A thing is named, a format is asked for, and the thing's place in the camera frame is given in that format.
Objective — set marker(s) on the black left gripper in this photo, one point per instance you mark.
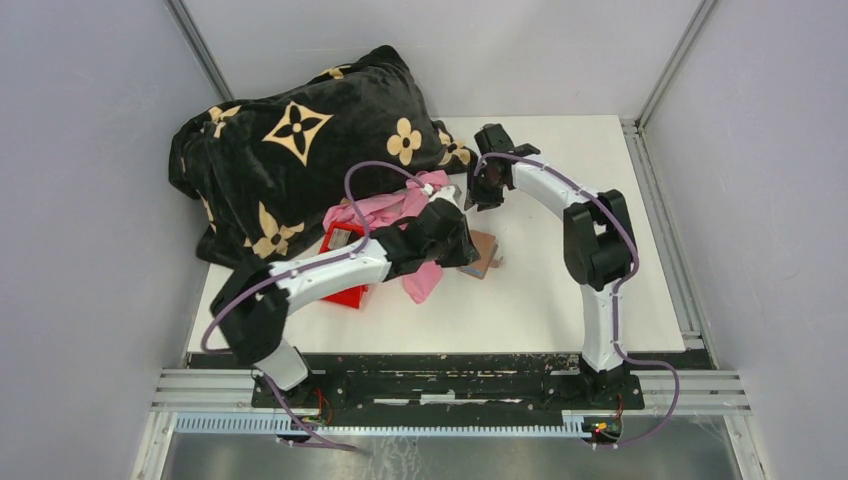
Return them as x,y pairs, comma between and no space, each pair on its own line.
466,252

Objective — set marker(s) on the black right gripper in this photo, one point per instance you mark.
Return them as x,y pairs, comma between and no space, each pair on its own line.
485,200

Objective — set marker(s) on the tan leather card holder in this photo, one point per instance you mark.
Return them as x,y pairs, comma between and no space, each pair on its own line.
487,247

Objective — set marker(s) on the red plastic bin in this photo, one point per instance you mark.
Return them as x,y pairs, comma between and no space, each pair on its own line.
352,297

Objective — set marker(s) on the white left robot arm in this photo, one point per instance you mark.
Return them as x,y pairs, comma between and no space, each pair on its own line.
252,307

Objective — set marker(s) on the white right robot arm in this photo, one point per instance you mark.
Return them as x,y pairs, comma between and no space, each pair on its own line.
599,247

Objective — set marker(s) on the pink cloth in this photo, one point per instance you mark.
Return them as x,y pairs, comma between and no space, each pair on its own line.
383,210

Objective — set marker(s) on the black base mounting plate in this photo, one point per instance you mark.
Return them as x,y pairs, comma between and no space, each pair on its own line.
460,415

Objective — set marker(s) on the black floral blanket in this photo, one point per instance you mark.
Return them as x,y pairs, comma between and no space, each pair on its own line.
267,170

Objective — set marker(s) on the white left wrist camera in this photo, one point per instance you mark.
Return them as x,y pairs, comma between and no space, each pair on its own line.
451,193

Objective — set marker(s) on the aluminium frame rails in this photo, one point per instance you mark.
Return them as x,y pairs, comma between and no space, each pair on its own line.
647,392

